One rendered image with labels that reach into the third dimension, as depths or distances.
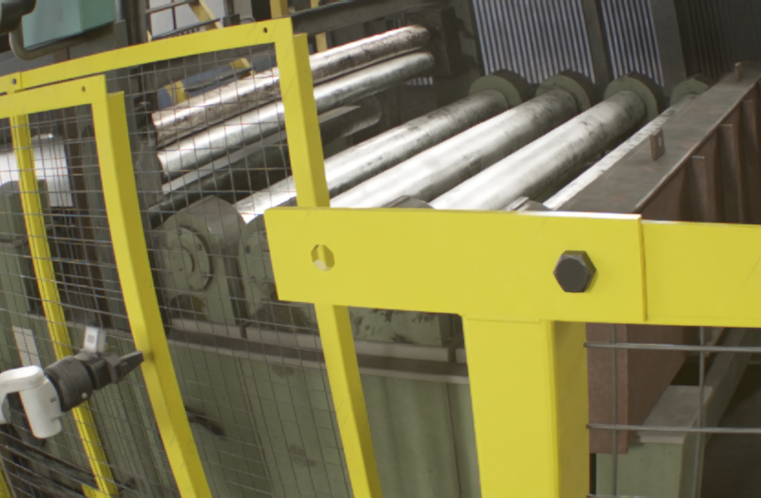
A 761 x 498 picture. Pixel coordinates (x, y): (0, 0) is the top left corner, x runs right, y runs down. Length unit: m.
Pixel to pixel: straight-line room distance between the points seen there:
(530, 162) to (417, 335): 0.83
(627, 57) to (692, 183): 9.12
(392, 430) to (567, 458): 2.37
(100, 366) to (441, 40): 3.33
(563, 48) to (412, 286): 11.75
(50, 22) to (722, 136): 2.16
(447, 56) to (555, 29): 7.40
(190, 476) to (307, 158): 0.70
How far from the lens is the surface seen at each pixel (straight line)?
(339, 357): 2.35
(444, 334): 2.82
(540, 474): 0.57
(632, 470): 2.68
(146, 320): 1.97
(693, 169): 2.91
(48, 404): 1.81
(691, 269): 0.49
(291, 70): 2.20
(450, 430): 2.85
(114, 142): 1.90
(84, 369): 1.86
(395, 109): 5.87
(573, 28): 12.19
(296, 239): 0.58
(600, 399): 2.48
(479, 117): 4.54
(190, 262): 3.17
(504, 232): 0.52
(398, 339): 2.88
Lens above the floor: 1.99
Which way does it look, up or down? 17 degrees down
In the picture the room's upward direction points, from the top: 8 degrees counter-clockwise
